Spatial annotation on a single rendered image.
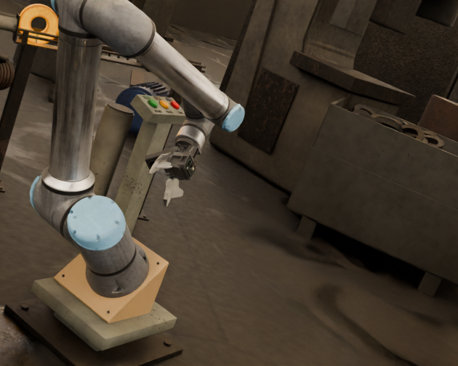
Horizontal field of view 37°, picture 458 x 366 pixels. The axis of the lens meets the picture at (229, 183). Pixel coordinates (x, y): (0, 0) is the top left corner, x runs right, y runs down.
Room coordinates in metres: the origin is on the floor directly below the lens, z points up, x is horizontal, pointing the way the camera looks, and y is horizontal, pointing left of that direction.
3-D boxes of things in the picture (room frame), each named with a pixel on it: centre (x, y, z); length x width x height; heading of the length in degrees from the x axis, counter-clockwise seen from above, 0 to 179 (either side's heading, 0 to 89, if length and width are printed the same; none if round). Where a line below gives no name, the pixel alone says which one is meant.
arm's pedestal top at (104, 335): (1.90, 0.21, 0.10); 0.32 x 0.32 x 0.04; 60
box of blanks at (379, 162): (3.99, -0.92, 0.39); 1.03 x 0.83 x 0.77; 79
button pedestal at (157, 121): (2.64, 0.35, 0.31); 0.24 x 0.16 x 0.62; 154
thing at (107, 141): (2.67, 0.51, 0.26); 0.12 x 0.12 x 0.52
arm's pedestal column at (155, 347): (1.90, 0.21, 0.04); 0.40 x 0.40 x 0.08; 60
